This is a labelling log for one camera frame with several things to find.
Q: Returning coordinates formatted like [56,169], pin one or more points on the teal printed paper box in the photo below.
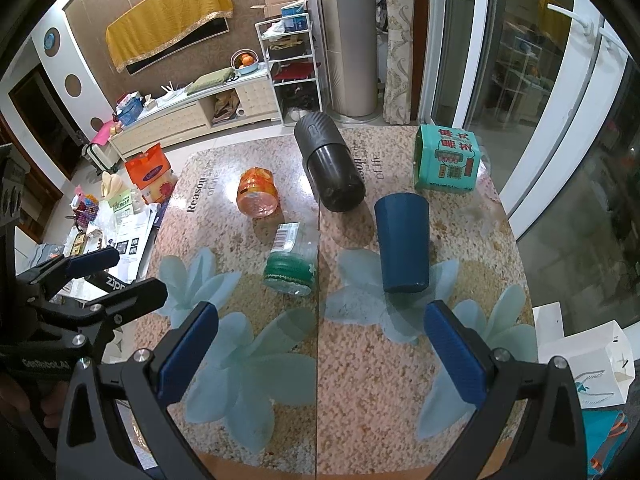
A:
[445,159]

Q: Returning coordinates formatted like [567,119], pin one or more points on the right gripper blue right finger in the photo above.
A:
[488,380]

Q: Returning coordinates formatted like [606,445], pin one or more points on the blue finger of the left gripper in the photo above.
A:
[50,277]
[98,320]

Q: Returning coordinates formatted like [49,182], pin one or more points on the orange clear plastic cup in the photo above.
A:
[257,196]

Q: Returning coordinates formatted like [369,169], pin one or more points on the cream tv cabinet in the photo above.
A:
[244,101]

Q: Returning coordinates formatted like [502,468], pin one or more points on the grey standing air conditioner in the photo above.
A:
[350,37]

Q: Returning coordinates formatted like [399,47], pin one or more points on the white paper bag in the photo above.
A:
[600,359]

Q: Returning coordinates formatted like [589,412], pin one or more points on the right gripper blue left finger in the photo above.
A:
[155,379]

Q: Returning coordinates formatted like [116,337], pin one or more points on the black cylindrical tumbler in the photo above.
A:
[332,173]

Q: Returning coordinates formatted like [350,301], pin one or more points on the clear cut bottle cup green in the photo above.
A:
[291,266]

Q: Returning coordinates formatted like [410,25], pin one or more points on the dark blue plastic cup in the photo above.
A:
[403,225]

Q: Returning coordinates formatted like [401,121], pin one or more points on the orange snack bag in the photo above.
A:
[152,174]

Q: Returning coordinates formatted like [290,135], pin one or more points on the green cushion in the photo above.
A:
[210,80]

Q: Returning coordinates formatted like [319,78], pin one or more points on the person left hand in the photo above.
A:
[15,402]

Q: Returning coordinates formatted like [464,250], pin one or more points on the yellow cloth covered television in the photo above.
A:
[152,26]

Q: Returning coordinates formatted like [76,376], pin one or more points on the fruit bowl with oranges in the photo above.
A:
[244,62]

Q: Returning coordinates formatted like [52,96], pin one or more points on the patterned beige curtain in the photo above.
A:
[397,95]

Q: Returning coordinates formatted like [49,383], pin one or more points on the white metal shelf rack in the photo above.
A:
[293,68]

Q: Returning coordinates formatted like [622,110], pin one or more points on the cardboard box on shelf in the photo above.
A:
[272,8]

